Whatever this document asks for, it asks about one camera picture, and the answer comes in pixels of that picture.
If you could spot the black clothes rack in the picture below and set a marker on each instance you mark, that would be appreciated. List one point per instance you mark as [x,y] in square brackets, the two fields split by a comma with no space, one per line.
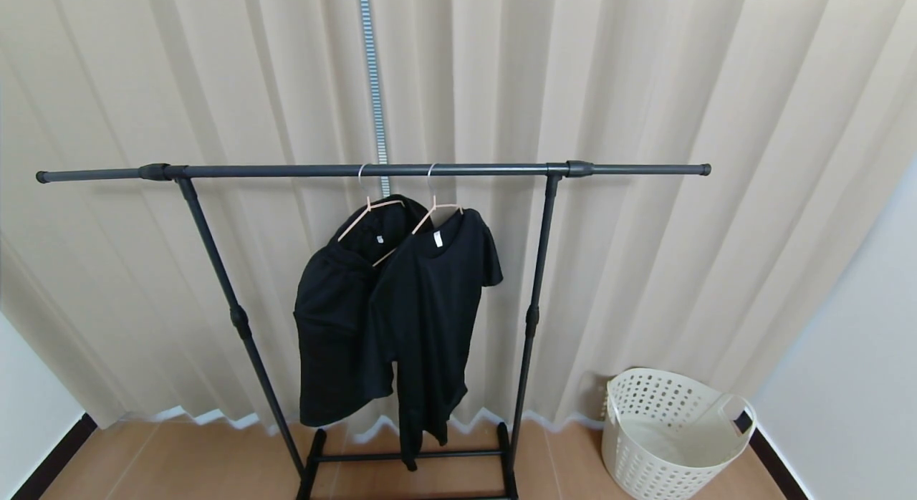
[286,170]

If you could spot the black shorts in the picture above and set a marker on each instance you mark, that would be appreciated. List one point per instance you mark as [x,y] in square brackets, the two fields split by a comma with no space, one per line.
[329,342]

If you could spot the beige curtain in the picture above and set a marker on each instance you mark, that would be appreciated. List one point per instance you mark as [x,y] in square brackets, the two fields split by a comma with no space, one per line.
[716,70]

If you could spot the black garment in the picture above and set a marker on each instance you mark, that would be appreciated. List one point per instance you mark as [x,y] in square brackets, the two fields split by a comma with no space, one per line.
[430,321]

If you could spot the white laundry basket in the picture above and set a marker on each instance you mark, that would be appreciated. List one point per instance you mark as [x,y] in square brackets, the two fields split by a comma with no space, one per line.
[673,443]

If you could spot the pink clothes hanger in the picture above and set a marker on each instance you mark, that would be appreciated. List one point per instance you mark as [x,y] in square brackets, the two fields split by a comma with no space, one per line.
[356,222]
[424,219]

